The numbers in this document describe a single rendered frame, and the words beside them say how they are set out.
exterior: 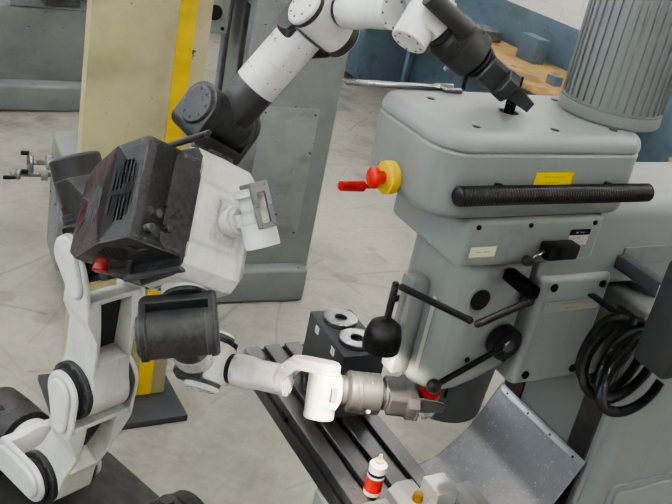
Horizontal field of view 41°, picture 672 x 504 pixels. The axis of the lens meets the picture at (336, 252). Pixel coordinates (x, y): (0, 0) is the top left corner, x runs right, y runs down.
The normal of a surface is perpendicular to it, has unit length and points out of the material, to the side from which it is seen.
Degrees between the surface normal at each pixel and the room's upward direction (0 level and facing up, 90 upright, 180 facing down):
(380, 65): 90
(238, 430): 0
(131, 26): 90
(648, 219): 90
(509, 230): 90
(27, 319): 0
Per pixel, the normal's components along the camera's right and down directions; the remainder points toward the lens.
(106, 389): 0.76, 0.27
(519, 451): -0.69, -0.36
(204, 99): -0.55, -0.26
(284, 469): 0.18, -0.89
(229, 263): 0.73, -0.11
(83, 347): -0.65, 0.21
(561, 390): -0.87, 0.05
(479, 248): 0.45, 0.46
